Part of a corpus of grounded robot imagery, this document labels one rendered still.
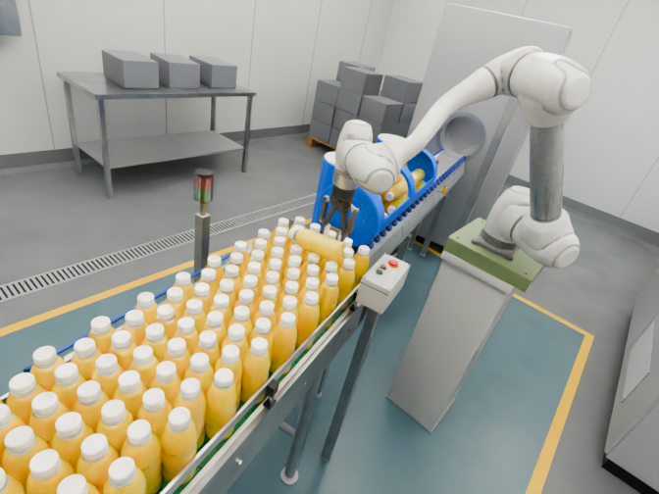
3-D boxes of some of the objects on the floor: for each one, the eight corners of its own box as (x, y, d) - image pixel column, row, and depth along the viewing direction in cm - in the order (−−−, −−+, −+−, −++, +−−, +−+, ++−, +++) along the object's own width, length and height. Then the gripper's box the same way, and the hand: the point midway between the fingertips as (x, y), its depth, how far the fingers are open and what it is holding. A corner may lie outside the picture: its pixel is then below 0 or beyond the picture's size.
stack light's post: (202, 408, 196) (211, 214, 139) (196, 414, 192) (202, 218, 136) (196, 404, 197) (202, 210, 141) (190, 409, 194) (194, 214, 137)
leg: (426, 255, 373) (448, 195, 341) (424, 257, 368) (447, 197, 336) (420, 252, 375) (442, 192, 343) (418, 255, 370) (440, 194, 338)
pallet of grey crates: (399, 166, 588) (425, 82, 527) (369, 174, 531) (393, 81, 470) (338, 139, 646) (355, 61, 585) (305, 144, 588) (320, 58, 527)
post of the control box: (330, 455, 188) (386, 293, 137) (327, 462, 185) (382, 299, 134) (324, 450, 189) (377, 288, 138) (320, 457, 186) (372, 293, 135)
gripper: (374, 192, 129) (357, 251, 141) (327, 173, 135) (315, 231, 147) (364, 198, 123) (348, 260, 135) (316, 178, 129) (304, 238, 141)
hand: (332, 237), depth 140 cm, fingers open, 5 cm apart
